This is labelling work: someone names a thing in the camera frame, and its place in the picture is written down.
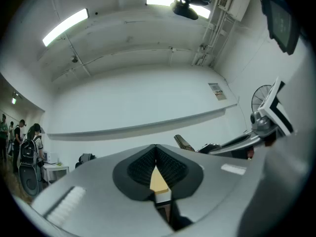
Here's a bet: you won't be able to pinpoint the white wall pipes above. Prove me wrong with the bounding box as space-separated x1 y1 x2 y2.
192 11 239 68

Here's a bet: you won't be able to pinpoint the grey backpack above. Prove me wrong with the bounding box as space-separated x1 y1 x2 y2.
78 153 97 168

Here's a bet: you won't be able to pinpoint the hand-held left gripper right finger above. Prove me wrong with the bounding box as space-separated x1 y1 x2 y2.
156 144 264 237

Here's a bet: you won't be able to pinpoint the person's right hand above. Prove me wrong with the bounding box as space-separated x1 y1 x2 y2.
247 132 277 160

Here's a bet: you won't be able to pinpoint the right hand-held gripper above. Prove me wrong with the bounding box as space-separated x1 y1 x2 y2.
197 77 295 159

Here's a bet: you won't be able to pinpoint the white air conditioner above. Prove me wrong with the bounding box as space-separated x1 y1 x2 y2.
216 0 251 22

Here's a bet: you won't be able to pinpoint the black screen monitor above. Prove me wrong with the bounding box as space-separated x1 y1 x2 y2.
257 0 301 56

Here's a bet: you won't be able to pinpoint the white box appliance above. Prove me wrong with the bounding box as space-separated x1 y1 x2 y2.
43 151 59 165

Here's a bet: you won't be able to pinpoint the small white table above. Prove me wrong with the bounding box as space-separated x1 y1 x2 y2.
42 162 70 185

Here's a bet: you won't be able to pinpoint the black head-mounted camera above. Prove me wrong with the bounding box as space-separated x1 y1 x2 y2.
169 0 199 21

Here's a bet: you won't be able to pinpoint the wall poster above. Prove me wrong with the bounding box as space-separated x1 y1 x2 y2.
208 82 227 101

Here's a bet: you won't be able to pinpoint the standing fan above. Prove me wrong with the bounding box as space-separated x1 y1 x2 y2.
251 84 273 113

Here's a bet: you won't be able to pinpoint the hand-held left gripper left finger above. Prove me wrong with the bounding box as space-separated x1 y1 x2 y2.
32 144 175 237

